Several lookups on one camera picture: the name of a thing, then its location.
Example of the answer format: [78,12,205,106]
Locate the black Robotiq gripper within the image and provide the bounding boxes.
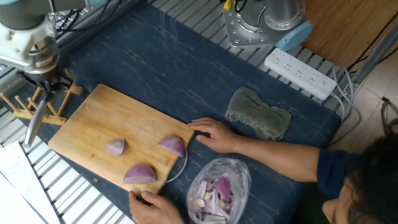
[18,68,73,94]

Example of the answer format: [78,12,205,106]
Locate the steel cleaver knife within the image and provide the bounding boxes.
[23,88,52,147]

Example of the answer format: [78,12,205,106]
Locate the wooden cutting board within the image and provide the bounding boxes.
[48,83,196,197]

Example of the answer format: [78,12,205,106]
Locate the small purple onion wedge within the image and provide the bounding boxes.
[104,138,126,156]

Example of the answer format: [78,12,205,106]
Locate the grey green cloth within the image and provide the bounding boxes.
[224,86,292,141]

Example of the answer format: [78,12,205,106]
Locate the person right forearm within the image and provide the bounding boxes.
[233,136,321,183]

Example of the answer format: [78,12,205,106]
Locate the person left hand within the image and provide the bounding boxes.
[128,190,186,224]

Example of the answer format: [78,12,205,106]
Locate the person right hand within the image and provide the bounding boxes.
[188,117,242,154]

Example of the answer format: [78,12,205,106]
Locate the silver wrist coupling flange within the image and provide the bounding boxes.
[23,35,60,75]

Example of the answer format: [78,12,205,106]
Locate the wooden peg dish rack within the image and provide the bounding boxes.
[0,68,84,127]

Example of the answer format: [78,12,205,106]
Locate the silver vented wrist box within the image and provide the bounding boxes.
[0,54,35,72]

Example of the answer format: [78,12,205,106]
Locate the white paper sheet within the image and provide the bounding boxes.
[0,174,47,224]
[0,141,62,224]

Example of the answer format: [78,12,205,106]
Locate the large purple onion quarter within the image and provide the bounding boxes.
[123,164,157,185]

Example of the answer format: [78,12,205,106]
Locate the medium purple onion quarter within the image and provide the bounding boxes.
[157,136,187,158]

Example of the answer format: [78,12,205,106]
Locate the dark blue marbled mat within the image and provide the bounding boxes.
[6,1,343,224]

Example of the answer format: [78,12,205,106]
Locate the purple onion chunk in bag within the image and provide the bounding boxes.
[214,175,231,202]

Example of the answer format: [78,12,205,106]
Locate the clear plastic bag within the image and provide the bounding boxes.
[185,157,252,224]

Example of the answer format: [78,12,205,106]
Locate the white power strip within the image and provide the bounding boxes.
[264,47,338,101]

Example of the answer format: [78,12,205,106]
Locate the dark green trousers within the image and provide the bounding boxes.
[292,183,332,224]

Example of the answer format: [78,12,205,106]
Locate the dark blue shirt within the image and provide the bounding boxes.
[316,148,361,198]

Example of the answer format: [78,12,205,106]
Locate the brown wooden panel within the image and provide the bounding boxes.
[300,0,398,69]

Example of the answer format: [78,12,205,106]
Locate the aluminium profile beam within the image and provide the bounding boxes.
[351,20,398,86]

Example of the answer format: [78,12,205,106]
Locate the person head dark hair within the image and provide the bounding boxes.
[322,133,398,224]

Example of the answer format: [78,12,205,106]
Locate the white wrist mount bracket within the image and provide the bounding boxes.
[0,15,58,68]

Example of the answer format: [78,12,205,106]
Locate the metal wire hanging loop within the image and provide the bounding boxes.
[164,147,189,184]

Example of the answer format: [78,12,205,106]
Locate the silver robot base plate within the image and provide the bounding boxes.
[223,1,280,50]

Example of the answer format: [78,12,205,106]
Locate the grey power strip cable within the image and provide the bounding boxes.
[329,65,363,146]

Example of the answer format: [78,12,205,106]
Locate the dark cable bundle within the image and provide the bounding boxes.
[381,96,398,134]

